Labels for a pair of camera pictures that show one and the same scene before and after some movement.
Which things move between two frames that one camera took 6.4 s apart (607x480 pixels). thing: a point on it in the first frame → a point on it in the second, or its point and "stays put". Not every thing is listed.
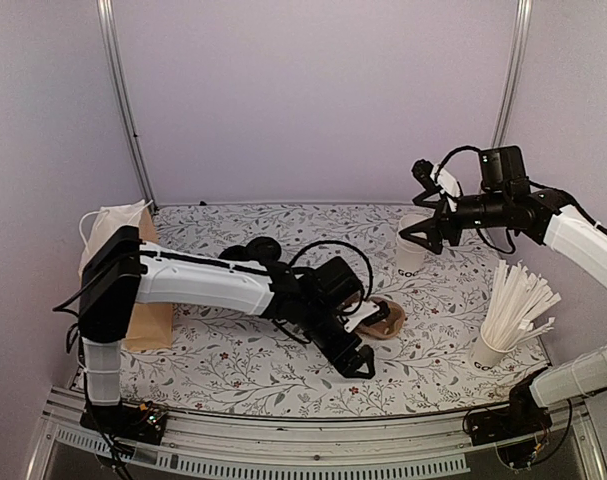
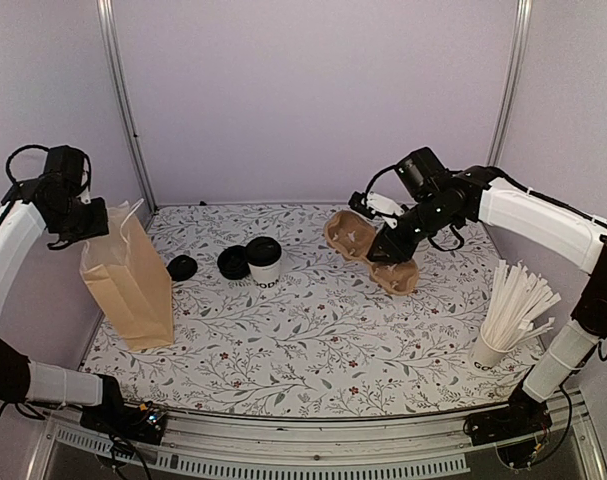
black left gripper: [347, 368] → [99, 225]
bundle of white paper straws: [517, 296] stays put
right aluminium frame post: [511, 87] stays put
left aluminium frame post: [112, 49] stays put
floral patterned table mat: [238, 364] stays put
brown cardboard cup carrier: [387, 328] → [351, 234]
